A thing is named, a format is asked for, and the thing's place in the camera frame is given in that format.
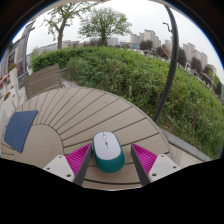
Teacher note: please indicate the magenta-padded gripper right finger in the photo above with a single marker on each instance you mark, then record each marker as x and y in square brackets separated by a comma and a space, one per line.
[146, 160]

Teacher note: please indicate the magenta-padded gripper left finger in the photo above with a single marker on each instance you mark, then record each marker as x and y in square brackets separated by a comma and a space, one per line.
[77, 160]

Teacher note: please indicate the white and teal computer mouse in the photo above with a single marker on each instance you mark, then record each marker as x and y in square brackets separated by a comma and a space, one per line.
[108, 151]

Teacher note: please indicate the blue rectangular mouse pad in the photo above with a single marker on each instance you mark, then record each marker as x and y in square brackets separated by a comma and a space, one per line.
[20, 130]

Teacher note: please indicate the green hedge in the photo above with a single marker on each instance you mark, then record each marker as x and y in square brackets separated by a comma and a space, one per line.
[133, 76]

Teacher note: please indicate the slatted beige outdoor chair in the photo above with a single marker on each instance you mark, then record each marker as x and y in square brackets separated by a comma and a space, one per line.
[43, 81]

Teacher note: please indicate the white planter with orange flowers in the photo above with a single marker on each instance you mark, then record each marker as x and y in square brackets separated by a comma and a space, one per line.
[7, 103]

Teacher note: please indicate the black curved umbrella pole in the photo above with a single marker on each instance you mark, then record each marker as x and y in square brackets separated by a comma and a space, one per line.
[172, 66]

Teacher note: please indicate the white planter with green plants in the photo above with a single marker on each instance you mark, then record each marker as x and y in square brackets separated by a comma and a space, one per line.
[13, 78]

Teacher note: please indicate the shopfront building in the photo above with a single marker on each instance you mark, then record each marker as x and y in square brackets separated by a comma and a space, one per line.
[15, 55]

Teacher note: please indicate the group of distant apartment buildings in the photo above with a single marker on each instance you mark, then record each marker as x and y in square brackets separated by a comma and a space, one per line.
[148, 36]

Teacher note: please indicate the tall bare-trunk tree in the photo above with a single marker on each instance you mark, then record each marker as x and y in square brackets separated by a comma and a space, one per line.
[60, 36]

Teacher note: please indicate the round leafy tree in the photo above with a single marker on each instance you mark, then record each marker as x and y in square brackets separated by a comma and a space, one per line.
[104, 21]

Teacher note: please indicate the grey banner sign post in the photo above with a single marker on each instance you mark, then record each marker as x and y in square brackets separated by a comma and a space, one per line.
[26, 43]

